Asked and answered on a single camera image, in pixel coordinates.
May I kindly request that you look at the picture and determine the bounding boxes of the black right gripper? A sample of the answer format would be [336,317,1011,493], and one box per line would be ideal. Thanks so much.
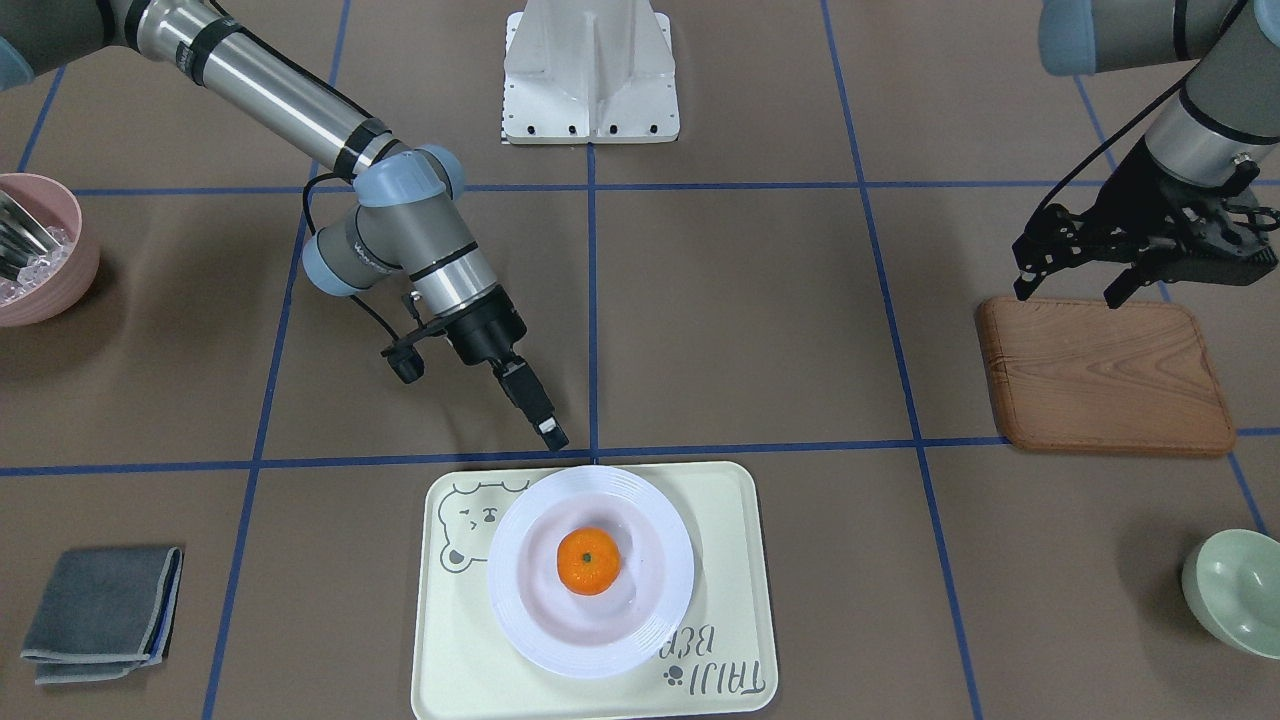
[444,284,570,452]

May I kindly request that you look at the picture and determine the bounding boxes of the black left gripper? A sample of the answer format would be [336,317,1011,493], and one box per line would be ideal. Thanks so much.
[1012,143,1277,310]

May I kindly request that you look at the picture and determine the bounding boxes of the orange fruit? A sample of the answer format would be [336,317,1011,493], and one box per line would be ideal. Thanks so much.
[556,527,622,597]

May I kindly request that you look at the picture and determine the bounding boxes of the white round plate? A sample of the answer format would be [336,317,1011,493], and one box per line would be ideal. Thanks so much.
[488,466,695,679]

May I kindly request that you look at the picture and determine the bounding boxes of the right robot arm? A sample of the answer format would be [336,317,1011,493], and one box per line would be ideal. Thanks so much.
[1,1,568,451]

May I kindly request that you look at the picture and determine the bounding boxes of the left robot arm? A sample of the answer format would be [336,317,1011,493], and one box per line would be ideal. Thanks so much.
[1012,1,1279,307]

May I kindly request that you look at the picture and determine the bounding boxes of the cream bear serving tray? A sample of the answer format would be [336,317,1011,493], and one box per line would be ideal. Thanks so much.
[410,461,780,719]

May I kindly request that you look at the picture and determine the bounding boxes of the wooden cutting board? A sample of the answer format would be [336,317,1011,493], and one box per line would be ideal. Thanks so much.
[975,296,1236,457]

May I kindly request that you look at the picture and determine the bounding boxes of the green ceramic bowl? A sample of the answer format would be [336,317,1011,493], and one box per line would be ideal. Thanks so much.
[1180,529,1279,660]

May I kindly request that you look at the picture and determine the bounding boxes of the folded grey cloth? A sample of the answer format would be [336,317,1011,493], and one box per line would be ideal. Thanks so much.
[20,544,184,685]

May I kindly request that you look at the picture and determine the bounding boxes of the pink bowl with utensils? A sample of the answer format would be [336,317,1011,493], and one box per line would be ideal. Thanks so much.
[1,173,101,328]

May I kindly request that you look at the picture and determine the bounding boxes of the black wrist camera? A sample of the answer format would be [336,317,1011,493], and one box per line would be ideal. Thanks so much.
[380,319,447,384]

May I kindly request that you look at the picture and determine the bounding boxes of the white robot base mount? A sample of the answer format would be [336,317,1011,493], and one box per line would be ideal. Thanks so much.
[500,1,681,145]

